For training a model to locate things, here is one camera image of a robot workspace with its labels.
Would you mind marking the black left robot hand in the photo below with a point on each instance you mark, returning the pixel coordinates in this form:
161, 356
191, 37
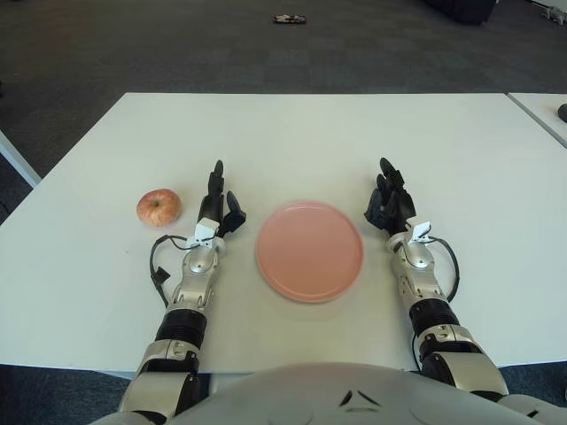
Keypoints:
212, 208

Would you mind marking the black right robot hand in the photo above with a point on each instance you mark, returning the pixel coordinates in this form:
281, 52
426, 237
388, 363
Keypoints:
396, 208

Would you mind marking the red apple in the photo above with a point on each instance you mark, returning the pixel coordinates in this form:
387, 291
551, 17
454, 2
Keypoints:
158, 207

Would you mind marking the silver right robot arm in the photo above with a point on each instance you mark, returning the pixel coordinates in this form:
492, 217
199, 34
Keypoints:
418, 259

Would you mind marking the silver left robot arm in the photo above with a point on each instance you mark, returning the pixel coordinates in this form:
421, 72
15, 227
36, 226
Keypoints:
201, 265

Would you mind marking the pink round plate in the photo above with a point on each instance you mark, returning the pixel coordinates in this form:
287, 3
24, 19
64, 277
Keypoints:
310, 252

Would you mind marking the white neighbouring table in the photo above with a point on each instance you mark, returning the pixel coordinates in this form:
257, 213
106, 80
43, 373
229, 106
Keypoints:
542, 108

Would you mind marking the grey handheld controller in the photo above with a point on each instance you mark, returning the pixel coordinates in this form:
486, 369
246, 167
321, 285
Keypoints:
563, 111

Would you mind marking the white side table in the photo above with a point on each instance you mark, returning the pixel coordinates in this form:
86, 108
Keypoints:
17, 161

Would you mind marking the grey robot torso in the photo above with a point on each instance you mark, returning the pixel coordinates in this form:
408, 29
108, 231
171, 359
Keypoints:
288, 394

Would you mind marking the small dark patterned floor object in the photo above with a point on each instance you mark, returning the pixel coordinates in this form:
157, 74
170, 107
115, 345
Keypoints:
289, 19

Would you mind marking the large black floor object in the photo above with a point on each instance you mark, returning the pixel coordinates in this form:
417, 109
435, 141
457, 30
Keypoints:
460, 11

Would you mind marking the small grey floor object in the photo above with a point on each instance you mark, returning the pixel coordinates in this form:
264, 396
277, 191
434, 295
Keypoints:
553, 13

